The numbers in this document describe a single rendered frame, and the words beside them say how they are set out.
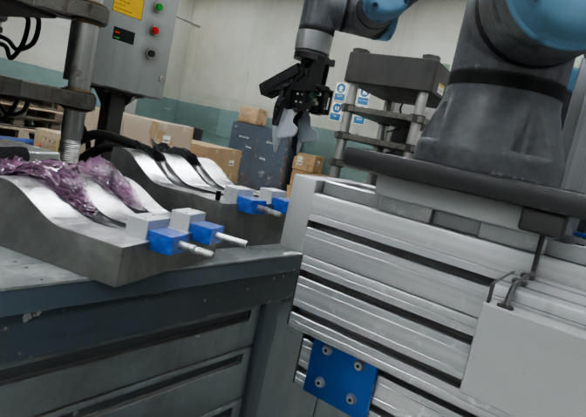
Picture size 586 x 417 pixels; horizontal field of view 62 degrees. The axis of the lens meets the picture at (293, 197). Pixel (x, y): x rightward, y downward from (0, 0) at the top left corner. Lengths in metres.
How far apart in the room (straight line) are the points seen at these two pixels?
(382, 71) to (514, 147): 4.52
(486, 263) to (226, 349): 0.68
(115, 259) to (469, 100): 0.46
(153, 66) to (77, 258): 1.23
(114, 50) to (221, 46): 8.02
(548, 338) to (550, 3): 0.22
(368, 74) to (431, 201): 4.57
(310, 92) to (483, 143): 0.57
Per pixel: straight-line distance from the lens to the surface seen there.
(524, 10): 0.41
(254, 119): 8.32
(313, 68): 1.02
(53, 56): 8.57
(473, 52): 0.53
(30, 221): 0.76
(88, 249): 0.70
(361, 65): 5.10
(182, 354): 0.98
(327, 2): 1.04
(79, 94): 1.54
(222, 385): 1.11
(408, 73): 4.90
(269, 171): 8.03
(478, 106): 0.51
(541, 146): 0.52
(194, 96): 9.94
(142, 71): 1.82
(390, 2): 0.90
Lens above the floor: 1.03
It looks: 7 degrees down
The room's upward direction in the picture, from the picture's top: 12 degrees clockwise
